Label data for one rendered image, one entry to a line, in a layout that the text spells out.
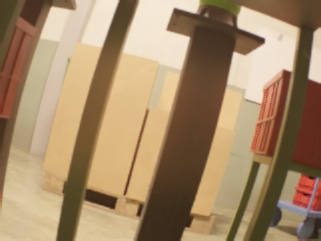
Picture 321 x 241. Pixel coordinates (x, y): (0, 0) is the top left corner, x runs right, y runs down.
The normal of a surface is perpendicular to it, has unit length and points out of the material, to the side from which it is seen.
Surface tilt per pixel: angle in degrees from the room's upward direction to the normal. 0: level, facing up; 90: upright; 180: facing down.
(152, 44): 90
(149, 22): 90
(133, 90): 90
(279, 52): 90
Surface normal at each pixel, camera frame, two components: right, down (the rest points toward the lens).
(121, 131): 0.00, -0.02
